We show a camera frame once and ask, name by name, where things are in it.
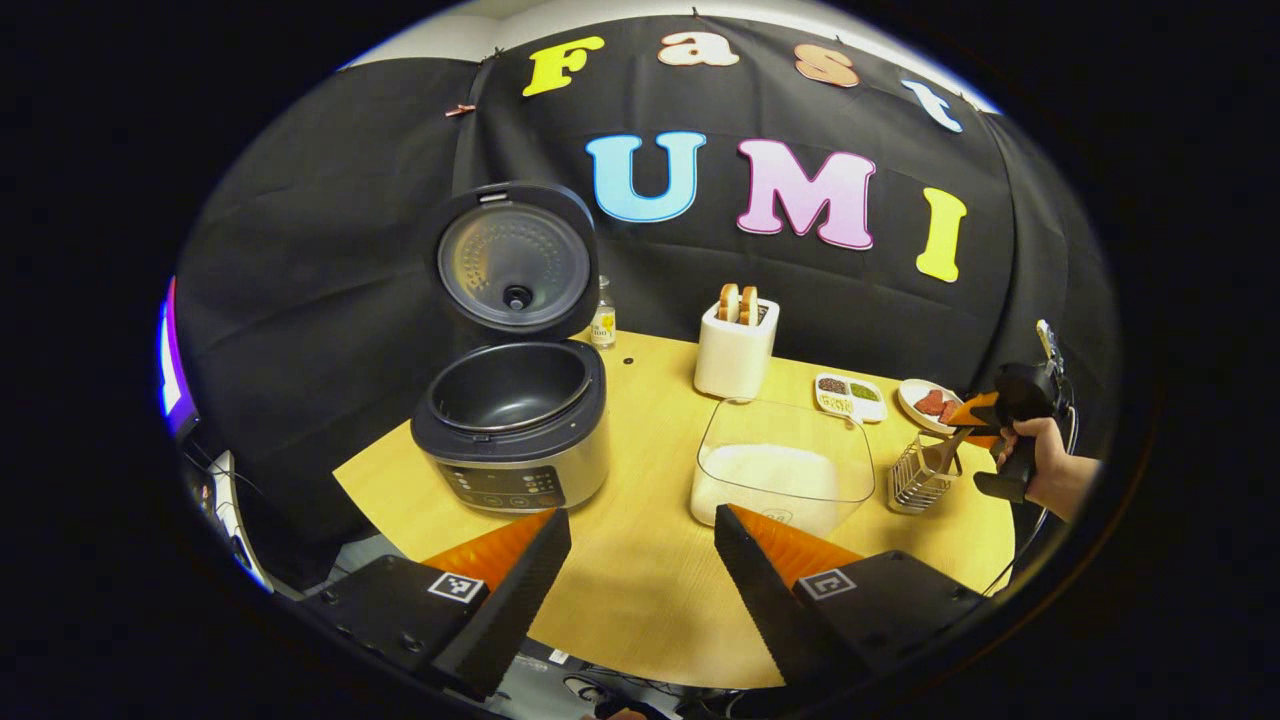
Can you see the bread slice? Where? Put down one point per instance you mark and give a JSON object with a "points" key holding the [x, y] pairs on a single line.
{"points": [[748, 305], [728, 302]]}

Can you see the white toaster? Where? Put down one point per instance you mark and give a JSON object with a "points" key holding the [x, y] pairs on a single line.
{"points": [[733, 360]]}

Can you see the white divided dish of beans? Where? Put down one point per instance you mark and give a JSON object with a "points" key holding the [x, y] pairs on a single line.
{"points": [[850, 397]]}

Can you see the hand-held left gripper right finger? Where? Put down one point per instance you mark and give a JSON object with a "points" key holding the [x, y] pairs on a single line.
{"points": [[765, 610]]}

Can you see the small glass bottle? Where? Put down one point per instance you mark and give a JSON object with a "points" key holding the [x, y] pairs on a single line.
{"points": [[603, 325]]}

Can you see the dark lidded silver rice cooker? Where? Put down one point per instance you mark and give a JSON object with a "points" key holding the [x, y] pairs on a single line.
{"points": [[520, 440]]}

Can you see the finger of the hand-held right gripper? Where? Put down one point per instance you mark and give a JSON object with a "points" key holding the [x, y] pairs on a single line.
{"points": [[980, 412], [982, 441]]}

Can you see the round white plate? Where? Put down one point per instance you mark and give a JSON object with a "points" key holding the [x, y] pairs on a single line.
{"points": [[910, 398]]}

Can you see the red cloth clip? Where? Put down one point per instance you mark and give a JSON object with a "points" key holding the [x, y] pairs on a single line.
{"points": [[460, 110]]}

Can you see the clear plastic container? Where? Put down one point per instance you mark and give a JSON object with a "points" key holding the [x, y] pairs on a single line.
{"points": [[730, 420]]}

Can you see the red meat slice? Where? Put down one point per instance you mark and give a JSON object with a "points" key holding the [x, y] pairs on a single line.
{"points": [[948, 412], [930, 403]]}

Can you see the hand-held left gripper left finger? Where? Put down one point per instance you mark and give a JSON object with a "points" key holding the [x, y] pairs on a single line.
{"points": [[510, 610]]}

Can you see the black backdrop cloth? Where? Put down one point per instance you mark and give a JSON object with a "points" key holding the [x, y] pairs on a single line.
{"points": [[320, 300]]}

